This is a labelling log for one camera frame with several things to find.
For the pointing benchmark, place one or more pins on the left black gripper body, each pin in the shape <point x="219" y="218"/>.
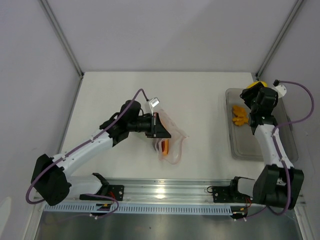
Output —
<point x="147" y="125"/>

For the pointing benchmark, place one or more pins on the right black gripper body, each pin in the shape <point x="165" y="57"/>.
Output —
<point x="250" y="100"/>

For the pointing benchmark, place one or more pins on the red toy meat slice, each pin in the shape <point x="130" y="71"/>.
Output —
<point x="165" y="147"/>

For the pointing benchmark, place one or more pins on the clear zip top bag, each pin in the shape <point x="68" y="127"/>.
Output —
<point x="175" y="142"/>

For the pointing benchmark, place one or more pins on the yellow toy mango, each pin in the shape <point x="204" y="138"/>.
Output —
<point x="264" y="84"/>

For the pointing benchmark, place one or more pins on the orange toy food piece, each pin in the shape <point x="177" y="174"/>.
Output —
<point x="240" y="116"/>

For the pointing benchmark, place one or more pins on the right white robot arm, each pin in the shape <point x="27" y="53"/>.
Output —
<point x="279" y="183"/>

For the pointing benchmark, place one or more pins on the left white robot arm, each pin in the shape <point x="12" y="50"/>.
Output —
<point x="53" y="176"/>

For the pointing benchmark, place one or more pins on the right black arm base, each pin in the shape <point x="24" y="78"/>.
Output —
<point x="225" y="193"/>

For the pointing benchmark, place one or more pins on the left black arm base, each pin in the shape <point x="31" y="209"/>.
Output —
<point x="100" y="189"/>

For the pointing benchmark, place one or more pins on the clear plastic food tray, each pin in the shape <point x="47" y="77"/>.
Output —
<point x="243" y="144"/>

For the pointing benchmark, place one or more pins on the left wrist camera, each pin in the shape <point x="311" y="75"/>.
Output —
<point x="152" y="105"/>

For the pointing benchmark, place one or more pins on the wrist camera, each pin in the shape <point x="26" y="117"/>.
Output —
<point x="152" y="105"/>
<point x="279" y="88"/>

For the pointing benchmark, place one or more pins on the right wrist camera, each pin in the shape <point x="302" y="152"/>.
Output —
<point x="279" y="88"/>

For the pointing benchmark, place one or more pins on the aluminium rail frame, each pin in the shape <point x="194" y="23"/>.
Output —
<point x="141" y="190"/>

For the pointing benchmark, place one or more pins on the slotted cable duct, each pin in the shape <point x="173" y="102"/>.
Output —
<point x="132" y="208"/>

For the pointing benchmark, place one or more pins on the right corner frame post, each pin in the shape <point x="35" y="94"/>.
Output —
<point x="283" y="31"/>

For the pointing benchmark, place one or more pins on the corner frame post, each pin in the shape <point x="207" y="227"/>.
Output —
<point x="283" y="31"/>
<point x="55" y="25"/>

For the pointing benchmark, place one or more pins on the left corner frame post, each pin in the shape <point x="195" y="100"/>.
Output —
<point x="55" y="25"/>

